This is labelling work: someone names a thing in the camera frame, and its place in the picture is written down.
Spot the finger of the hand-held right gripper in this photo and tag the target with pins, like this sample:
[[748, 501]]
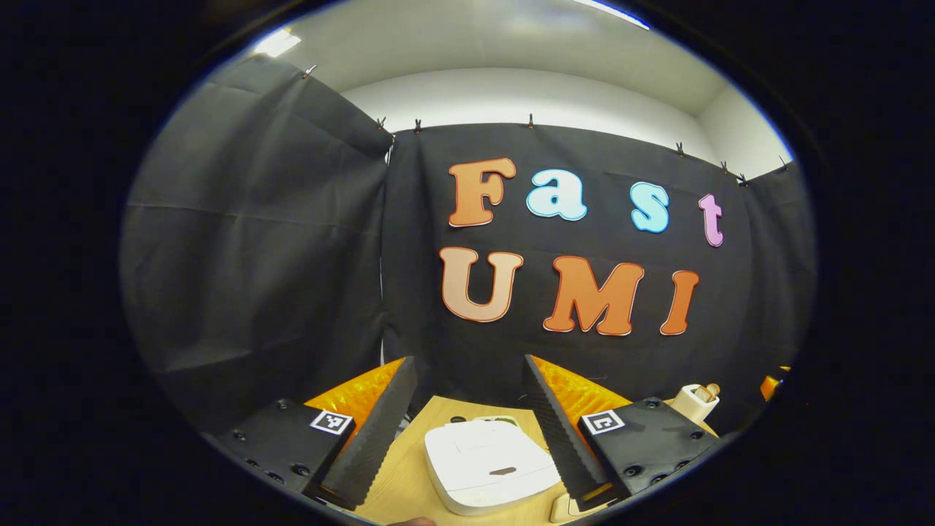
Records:
[[773, 385]]

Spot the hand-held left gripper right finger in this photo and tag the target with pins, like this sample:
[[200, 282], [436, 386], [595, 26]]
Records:
[[559, 431]]

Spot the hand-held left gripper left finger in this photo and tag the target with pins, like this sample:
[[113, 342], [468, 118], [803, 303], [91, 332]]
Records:
[[380, 431]]

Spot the white rice cooker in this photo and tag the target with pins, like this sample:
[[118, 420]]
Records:
[[482, 467]]

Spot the toasted bread slice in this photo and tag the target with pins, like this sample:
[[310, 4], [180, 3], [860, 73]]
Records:
[[707, 392]]

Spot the white toaster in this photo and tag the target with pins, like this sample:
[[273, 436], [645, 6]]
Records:
[[687, 409]]

